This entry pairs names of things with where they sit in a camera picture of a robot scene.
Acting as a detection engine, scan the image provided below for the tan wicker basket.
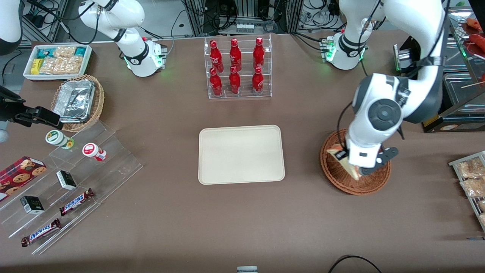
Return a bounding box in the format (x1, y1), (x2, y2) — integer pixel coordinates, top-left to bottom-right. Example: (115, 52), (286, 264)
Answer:
(50, 74), (105, 133)

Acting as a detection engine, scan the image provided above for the clear acrylic bottle rack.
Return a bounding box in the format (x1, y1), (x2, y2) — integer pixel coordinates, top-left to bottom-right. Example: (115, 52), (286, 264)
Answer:
(203, 34), (273, 100)

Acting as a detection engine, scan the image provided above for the clear acrylic stepped shelf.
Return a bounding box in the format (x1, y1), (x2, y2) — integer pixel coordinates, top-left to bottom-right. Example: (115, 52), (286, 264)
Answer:
(0, 121), (144, 256)

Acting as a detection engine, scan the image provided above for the white rectangular snack bin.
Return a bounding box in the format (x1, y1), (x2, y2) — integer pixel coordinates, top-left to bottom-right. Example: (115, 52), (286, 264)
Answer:
(23, 44), (93, 82)

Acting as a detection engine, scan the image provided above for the clear cracker bag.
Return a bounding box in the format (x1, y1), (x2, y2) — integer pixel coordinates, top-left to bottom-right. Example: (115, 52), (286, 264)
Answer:
(39, 56), (84, 75)
(53, 46), (77, 58)

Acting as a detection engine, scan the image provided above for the black food warmer appliance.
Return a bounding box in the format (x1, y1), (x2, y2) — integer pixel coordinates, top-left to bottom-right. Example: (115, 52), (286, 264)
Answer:
(393, 6), (485, 133)

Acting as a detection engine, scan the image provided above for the green lid yoghurt cup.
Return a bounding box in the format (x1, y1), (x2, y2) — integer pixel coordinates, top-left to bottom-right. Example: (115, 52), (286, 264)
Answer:
(45, 130), (75, 150)

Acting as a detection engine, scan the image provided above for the triangular sandwich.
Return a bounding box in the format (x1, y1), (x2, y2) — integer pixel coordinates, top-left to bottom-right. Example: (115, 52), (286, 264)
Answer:
(327, 143), (361, 181)

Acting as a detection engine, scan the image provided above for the beige rectangular tray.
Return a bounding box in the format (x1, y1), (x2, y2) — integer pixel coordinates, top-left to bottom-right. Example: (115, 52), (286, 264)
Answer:
(198, 125), (286, 185)

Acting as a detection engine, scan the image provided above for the round brown wicker basket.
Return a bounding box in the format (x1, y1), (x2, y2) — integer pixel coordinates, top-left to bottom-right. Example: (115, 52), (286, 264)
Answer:
(320, 129), (391, 196)

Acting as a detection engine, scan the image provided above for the grey metal snack rack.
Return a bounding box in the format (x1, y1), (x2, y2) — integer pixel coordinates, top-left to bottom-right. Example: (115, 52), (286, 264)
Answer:
(449, 151), (485, 232)

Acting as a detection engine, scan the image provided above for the silver foil container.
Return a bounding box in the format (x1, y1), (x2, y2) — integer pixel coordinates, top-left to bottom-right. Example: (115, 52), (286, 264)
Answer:
(52, 80), (96, 124)

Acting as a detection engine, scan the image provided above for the aluminium frame rack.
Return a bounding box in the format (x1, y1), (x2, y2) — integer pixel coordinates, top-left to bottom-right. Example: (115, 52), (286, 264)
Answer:
(182, 0), (304, 37)

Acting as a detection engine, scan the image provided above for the red cola bottle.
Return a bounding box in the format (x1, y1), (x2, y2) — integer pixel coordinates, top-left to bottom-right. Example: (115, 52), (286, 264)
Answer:
(228, 66), (242, 95)
(229, 38), (243, 72)
(209, 67), (223, 97)
(253, 37), (265, 71)
(252, 66), (264, 96)
(210, 40), (224, 73)

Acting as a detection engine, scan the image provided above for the red cookie box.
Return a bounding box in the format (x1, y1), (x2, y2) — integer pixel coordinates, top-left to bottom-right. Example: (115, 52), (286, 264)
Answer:
(0, 156), (47, 202)

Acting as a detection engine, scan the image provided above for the brown Snickers bar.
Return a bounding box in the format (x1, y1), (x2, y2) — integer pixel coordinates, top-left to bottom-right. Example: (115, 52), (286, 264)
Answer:
(59, 188), (95, 217)
(20, 218), (61, 248)

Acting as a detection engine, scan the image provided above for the red lid yoghurt cup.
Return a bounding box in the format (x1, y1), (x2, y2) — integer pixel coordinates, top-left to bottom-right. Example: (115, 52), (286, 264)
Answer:
(82, 143), (108, 162)

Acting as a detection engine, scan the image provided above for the small black box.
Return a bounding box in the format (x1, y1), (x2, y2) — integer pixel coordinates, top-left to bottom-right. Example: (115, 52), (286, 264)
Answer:
(20, 195), (45, 215)
(56, 170), (78, 191)

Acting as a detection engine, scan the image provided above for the black floor cable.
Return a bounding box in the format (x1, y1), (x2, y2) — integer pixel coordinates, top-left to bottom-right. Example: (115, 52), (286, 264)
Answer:
(327, 255), (383, 273)

